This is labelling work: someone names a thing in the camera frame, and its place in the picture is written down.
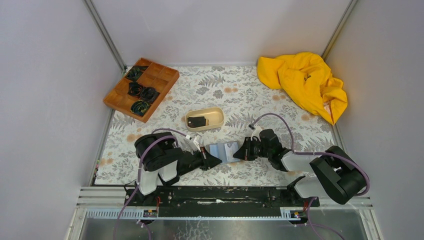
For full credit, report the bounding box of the floral patterned table mat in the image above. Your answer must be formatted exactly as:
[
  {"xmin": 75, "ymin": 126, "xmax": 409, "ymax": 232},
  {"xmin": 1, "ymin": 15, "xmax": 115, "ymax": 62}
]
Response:
[{"xmin": 94, "ymin": 66, "xmax": 335, "ymax": 185}]

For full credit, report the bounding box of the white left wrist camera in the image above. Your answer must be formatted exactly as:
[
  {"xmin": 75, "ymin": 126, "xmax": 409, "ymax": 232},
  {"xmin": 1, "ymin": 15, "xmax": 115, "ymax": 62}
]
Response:
[{"xmin": 185, "ymin": 134, "xmax": 201, "ymax": 151}]

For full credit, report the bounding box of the beige oval plastic tray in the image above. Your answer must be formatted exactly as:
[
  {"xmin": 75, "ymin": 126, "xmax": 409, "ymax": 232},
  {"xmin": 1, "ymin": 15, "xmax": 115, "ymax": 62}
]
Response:
[{"xmin": 185, "ymin": 107, "xmax": 225, "ymax": 132}]

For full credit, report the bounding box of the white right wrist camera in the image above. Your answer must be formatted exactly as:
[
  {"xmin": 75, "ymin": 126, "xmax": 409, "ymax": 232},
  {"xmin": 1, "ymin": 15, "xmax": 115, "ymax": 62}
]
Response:
[{"xmin": 248, "ymin": 124, "xmax": 264, "ymax": 142}]

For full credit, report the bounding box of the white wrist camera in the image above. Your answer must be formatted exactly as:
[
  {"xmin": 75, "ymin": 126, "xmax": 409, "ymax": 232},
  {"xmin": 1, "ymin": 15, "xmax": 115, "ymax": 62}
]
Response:
[
  {"xmin": 185, "ymin": 134, "xmax": 201, "ymax": 151},
  {"xmin": 248, "ymin": 124, "xmax": 264, "ymax": 142}
]

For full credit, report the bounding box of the yellow crumpled cloth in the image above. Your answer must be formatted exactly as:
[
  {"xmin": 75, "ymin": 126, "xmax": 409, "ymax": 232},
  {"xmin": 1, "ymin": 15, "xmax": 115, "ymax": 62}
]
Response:
[{"xmin": 256, "ymin": 52, "xmax": 348, "ymax": 125}]

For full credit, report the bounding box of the dark rolled ribbon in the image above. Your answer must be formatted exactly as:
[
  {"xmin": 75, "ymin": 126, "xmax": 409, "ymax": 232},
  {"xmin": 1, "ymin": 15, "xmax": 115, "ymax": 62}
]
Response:
[
  {"xmin": 130, "ymin": 100, "xmax": 151, "ymax": 117},
  {"xmin": 125, "ymin": 65, "xmax": 149, "ymax": 82},
  {"xmin": 140, "ymin": 87, "xmax": 160, "ymax": 104},
  {"xmin": 127, "ymin": 81, "xmax": 144, "ymax": 98}
]

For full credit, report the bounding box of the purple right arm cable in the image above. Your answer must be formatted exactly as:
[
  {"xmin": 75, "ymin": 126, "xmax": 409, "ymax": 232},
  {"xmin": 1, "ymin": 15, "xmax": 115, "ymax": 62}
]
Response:
[{"xmin": 250, "ymin": 112, "xmax": 371, "ymax": 197}]

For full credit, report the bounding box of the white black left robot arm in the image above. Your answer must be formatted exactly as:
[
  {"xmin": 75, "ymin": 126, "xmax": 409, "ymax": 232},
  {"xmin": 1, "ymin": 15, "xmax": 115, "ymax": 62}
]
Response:
[{"xmin": 134, "ymin": 131, "xmax": 222, "ymax": 196}]

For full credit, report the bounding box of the grey card holder wallet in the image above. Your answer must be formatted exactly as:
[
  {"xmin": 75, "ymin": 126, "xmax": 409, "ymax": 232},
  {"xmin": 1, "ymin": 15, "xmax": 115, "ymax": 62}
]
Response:
[{"xmin": 205, "ymin": 142, "xmax": 233, "ymax": 164}]

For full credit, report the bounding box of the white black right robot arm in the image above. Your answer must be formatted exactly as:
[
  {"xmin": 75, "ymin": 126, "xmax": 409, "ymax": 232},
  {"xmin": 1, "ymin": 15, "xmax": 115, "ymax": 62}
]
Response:
[{"xmin": 233, "ymin": 129, "xmax": 370, "ymax": 205}]

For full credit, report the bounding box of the white VIP card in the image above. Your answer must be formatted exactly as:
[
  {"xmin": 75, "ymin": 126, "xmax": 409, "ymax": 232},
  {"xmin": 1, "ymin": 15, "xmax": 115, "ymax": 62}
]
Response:
[{"xmin": 224, "ymin": 141, "xmax": 240, "ymax": 163}]

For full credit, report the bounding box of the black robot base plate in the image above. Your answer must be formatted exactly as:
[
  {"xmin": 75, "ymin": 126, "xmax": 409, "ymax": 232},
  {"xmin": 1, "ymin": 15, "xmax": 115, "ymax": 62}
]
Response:
[{"xmin": 124, "ymin": 186, "xmax": 320, "ymax": 218}]

